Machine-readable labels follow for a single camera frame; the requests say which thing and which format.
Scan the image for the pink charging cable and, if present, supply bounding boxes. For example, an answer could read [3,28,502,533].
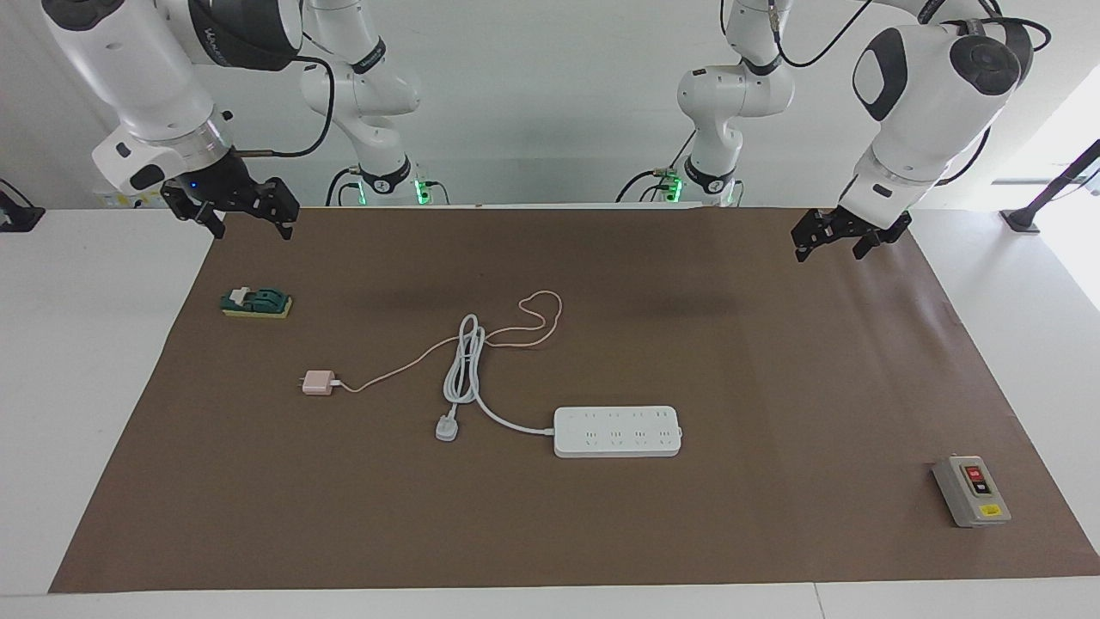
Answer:
[339,291,564,394]

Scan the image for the white power strip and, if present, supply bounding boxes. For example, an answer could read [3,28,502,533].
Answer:
[553,406,683,459]

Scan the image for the white box yellow labels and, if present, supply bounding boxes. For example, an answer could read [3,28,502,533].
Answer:
[93,191,168,210]

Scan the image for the grey push button box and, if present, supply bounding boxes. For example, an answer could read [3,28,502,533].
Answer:
[932,455,1012,529]

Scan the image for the brown paper mat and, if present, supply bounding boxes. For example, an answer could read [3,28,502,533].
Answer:
[49,206,1100,594]

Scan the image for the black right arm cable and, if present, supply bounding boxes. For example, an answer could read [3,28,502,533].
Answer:
[232,52,336,160]

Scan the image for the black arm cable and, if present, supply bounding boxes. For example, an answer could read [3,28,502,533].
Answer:
[769,0,1054,186]
[232,52,336,160]

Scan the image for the black base cable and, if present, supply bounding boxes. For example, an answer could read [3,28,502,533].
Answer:
[326,168,364,207]
[615,129,699,204]

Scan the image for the green knife switch yellow base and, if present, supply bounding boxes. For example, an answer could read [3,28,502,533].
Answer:
[220,286,294,320]

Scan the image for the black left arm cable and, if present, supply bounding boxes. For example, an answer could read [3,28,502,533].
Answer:
[769,0,1054,186]

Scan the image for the black clamp mount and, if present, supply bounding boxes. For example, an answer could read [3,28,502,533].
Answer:
[0,178,46,233]

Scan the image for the white power cord with plug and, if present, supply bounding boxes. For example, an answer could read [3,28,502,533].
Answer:
[434,314,557,444]

